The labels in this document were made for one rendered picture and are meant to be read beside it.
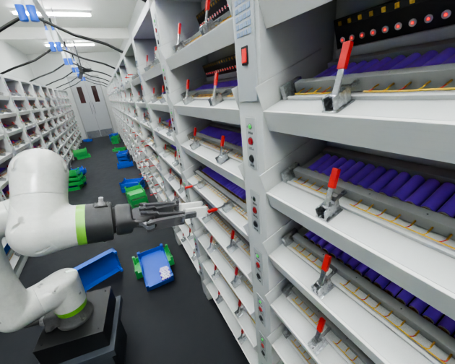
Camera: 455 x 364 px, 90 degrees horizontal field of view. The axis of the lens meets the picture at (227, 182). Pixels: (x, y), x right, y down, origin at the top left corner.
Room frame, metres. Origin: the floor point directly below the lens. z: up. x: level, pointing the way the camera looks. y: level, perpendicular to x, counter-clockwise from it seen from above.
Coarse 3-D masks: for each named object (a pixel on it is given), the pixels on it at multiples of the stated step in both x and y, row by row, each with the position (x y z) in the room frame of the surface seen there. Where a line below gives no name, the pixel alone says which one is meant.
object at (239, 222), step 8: (192, 168) 1.14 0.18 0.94; (200, 168) 1.14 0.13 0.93; (192, 176) 1.13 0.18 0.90; (192, 184) 1.05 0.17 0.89; (200, 192) 0.94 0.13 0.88; (208, 192) 0.92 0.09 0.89; (216, 192) 0.89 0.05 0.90; (208, 200) 0.87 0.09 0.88; (216, 200) 0.83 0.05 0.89; (224, 216) 0.74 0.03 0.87; (232, 216) 0.70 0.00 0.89; (240, 216) 0.68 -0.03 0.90; (232, 224) 0.69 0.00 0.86; (240, 224) 0.64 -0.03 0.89; (240, 232) 0.63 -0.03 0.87; (248, 240) 0.60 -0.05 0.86
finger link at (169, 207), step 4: (168, 204) 0.58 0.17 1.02; (172, 204) 0.58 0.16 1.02; (176, 204) 0.58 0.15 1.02; (140, 208) 0.53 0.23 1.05; (144, 208) 0.53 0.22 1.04; (148, 208) 0.54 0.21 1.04; (152, 208) 0.54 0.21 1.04; (156, 208) 0.55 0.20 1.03; (160, 208) 0.55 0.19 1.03; (164, 208) 0.56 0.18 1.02; (168, 208) 0.57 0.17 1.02; (172, 208) 0.57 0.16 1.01
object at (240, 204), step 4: (196, 172) 1.10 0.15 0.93; (200, 172) 1.09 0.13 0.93; (200, 176) 1.06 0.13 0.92; (204, 176) 1.02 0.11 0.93; (208, 180) 0.97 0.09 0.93; (212, 184) 0.92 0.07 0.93; (216, 184) 0.91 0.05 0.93; (216, 188) 0.89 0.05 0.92; (220, 188) 0.86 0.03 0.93; (224, 188) 0.85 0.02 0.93; (220, 192) 0.86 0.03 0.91; (224, 192) 0.82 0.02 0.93; (228, 192) 0.81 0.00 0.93; (228, 196) 0.78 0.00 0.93; (232, 196) 0.77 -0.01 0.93; (224, 200) 0.80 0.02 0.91; (236, 200) 0.74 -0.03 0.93; (236, 204) 0.74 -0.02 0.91; (240, 204) 0.71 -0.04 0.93; (244, 204) 0.70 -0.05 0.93; (240, 208) 0.71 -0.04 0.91; (244, 208) 0.68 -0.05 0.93
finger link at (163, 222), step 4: (172, 216) 0.51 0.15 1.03; (176, 216) 0.51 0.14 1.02; (180, 216) 0.51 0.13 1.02; (184, 216) 0.51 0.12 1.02; (152, 220) 0.48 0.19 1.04; (156, 220) 0.48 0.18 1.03; (160, 220) 0.48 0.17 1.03; (164, 220) 0.49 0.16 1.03; (168, 220) 0.49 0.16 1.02; (172, 220) 0.50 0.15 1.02; (176, 220) 0.50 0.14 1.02; (180, 220) 0.51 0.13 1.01; (148, 224) 0.46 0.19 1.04; (152, 224) 0.47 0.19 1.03; (156, 224) 0.48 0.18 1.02; (160, 224) 0.48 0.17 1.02; (164, 224) 0.49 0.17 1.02; (168, 224) 0.49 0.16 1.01; (172, 224) 0.49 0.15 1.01; (176, 224) 0.50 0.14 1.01; (180, 224) 0.50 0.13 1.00; (156, 228) 0.47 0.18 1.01; (160, 228) 0.48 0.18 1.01; (148, 232) 0.46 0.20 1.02
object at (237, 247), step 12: (204, 204) 1.13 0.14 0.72; (216, 216) 0.98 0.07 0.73; (216, 228) 0.91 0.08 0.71; (228, 228) 0.87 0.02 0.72; (216, 240) 0.87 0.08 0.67; (228, 240) 0.80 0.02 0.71; (240, 240) 0.78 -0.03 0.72; (228, 252) 0.74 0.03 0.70; (240, 252) 0.72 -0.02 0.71; (240, 264) 0.66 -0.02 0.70
